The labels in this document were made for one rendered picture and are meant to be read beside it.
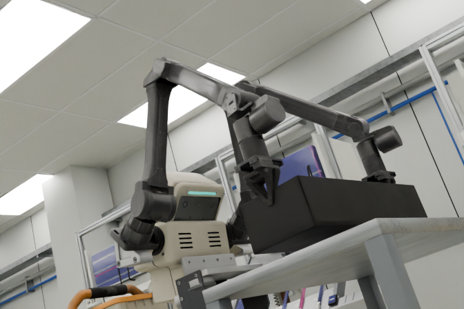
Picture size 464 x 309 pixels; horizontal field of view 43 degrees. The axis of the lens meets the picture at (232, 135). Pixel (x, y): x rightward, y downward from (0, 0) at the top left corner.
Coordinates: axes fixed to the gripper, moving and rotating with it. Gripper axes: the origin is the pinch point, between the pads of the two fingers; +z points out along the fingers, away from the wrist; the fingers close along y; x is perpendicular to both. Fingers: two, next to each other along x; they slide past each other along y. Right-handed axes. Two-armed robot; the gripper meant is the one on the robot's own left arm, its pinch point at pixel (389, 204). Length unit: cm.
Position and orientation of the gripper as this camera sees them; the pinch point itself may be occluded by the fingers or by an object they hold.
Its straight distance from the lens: 176.8
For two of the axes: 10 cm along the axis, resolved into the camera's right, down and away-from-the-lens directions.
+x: -7.0, 4.5, 5.6
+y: 6.5, 0.9, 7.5
